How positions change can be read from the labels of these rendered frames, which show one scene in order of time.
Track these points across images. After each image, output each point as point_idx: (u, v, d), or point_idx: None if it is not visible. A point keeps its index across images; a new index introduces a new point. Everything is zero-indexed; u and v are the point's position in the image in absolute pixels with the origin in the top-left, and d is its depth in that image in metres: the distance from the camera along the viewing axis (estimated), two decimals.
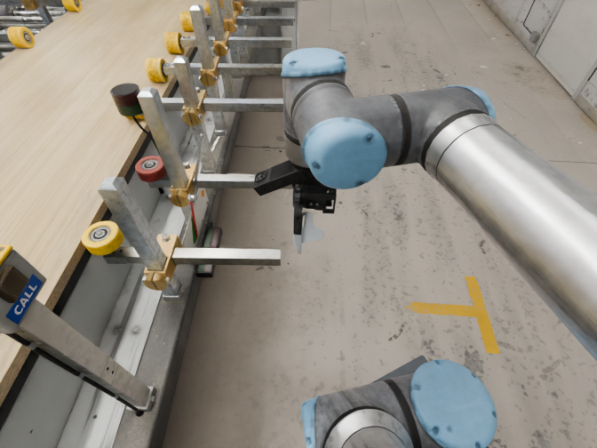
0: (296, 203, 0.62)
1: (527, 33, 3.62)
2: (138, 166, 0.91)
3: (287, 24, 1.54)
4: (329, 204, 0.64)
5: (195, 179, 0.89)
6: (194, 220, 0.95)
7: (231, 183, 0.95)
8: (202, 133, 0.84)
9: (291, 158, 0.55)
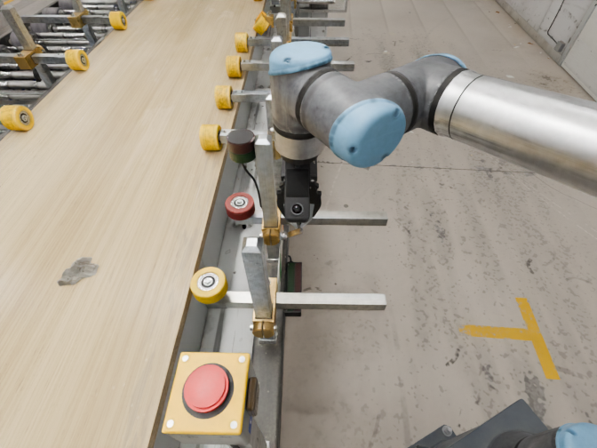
0: (321, 195, 0.65)
1: (552, 42, 3.61)
2: (228, 204, 0.90)
3: (342, 45, 1.52)
4: None
5: (289, 237, 0.84)
6: None
7: (320, 220, 0.93)
8: (302, 228, 0.73)
9: (318, 150, 0.56)
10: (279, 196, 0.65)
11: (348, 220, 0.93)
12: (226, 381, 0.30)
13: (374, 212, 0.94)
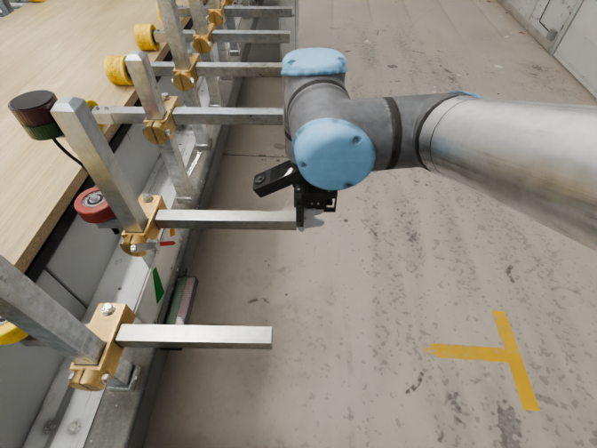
0: (298, 210, 0.63)
1: (544, 30, 3.38)
2: (77, 202, 0.67)
3: (284, 16, 1.29)
4: (330, 203, 0.64)
5: (147, 249, 0.62)
6: (164, 245, 0.74)
7: (207, 223, 0.71)
8: (134, 245, 0.50)
9: (292, 158, 0.55)
10: None
11: (245, 223, 0.70)
12: None
13: (280, 211, 0.72)
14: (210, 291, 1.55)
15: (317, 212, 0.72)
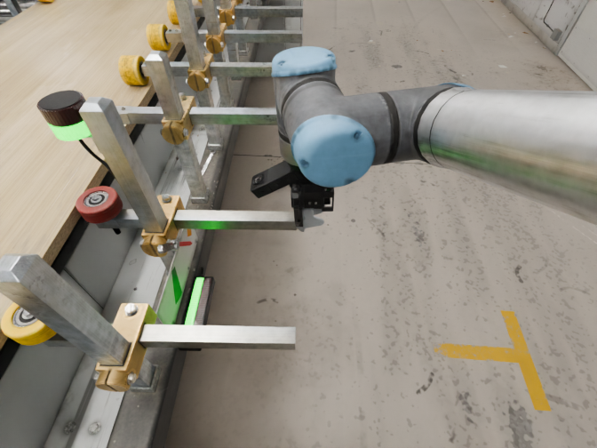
0: (295, 210, 0.63)
1: (547, 30, 3.38)
2: (79, 202, 0.67)
3: (295, 16, 1.29)
4: (327, 203, 0.64)
5: (170, 250, 0.62)
6: (182, 245, 0.74)
7: (207, 223, 0.71)
8: (161, 245, 0.50)
9: (287, 158, 0.55)
10: None
11: (245, 223, 0.70)
12: None
13: (280, 211, 0.72)
14: (219, 291, 1.55)
15: (317, 212, 0.72)
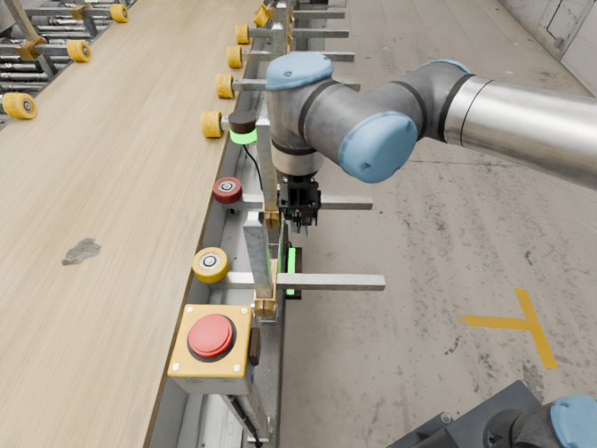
0: (277, 193, 0.66)
1: (551, 38, 3.62)
2: (215, 188, 0.91)
3: (342, 37, 1.53)
4: (284, 216, 0.62)
5: None
6: None
7: None
8: None
9: None
10: (318, 192, 0.66)
11: (334, 204, 0.94)
12: (229, 329, 0.32)
13: (359, 196, 0.96)
14: None
15: (306, 232, 0.68)
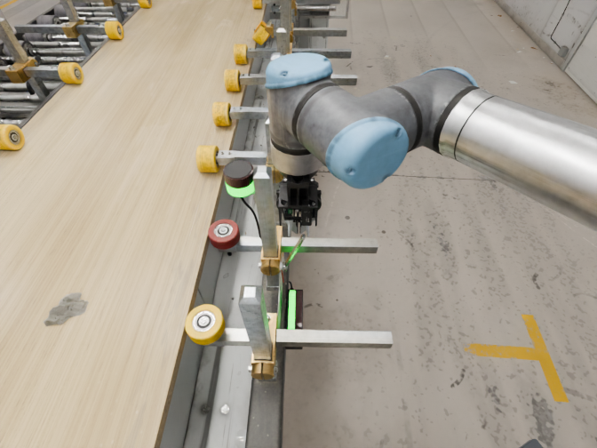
0: (276, 193, 0.66)
1: (555, 46, 3.56)
2: (211, 233, 0.85)
3: (344, 57, 1.48)
4: (284, 216, 0.62)
5: (290, 260, 0.81)
6: (282, 276, 0.92)
7: (306, 248, 0.89)
8: (304, 234, 0.71)
9: None
10: (318, 192, 0.66)
11: (337, 248, 0.89)
12: None
13: (363, 238, 0.90)
14: None
15: (306, 232, 0.68)
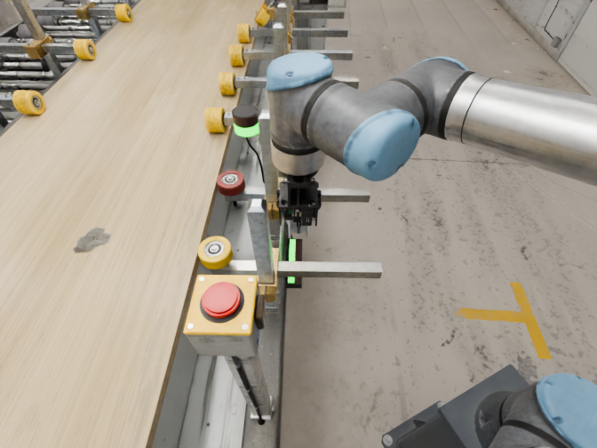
0: (277, 193, 0.66)
1: (548, 38, 3.65)
2: (219, 180, 0.95)
3: (341, 36, 1.57)
4: (284, 216, 0.62)
5: None
6: (283, 217, 1.02)
7: None
8: None
9: None
10: (318, 192, 0.66)
11: (333, 196, 0.98)
12: (237, 294, 0.35)
13: (357, 188, 0.99)
14: None
15: (306, 232, 0.68)
